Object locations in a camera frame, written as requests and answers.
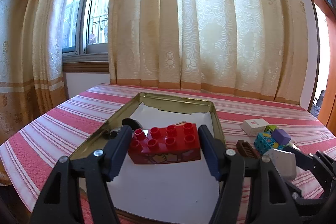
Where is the white charger plug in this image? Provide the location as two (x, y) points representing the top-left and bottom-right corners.
(264, 148), (297, 181)

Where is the red toy building block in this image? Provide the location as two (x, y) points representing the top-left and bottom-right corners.
(128, 122), (201, 164)

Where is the orange wooden door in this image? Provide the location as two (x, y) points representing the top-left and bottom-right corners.
(313, 0), (335, 134)

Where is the rose copper box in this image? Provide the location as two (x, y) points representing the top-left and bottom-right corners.
(175, 121), (187, 126)

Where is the cream patterned curtain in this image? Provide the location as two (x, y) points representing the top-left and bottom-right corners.
(108, 0), (308, 105)
(1, 0), (66, 141)

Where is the blue toy building block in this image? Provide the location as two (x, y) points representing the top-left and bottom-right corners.
(253, 131), (284, 155)

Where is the cream patterned curtain right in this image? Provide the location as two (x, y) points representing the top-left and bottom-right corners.
(108, 0), (308, 105)

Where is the purple cube block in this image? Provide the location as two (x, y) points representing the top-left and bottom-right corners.
(271, 128), (291, 145)

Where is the cream patterned curtain left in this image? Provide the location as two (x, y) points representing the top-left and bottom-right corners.
(1, 0), (66, 141)

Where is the white small carton box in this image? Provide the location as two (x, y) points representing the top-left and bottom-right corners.
(240, 118), (269, 136)

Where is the red striped table cloth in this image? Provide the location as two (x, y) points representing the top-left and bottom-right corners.
(1, 84), (335, 223)

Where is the green toy building block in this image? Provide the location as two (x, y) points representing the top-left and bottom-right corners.
(264, 124), (277, 132)

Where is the window with metal frame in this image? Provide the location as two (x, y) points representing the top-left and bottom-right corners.
(62, 0), (109, 72)

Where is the gold metal tin tray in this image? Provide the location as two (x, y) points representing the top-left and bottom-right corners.
(71, 92), (224, 223)

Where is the brown wooden comb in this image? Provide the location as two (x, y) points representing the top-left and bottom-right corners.
(236, 140), (259, 159)

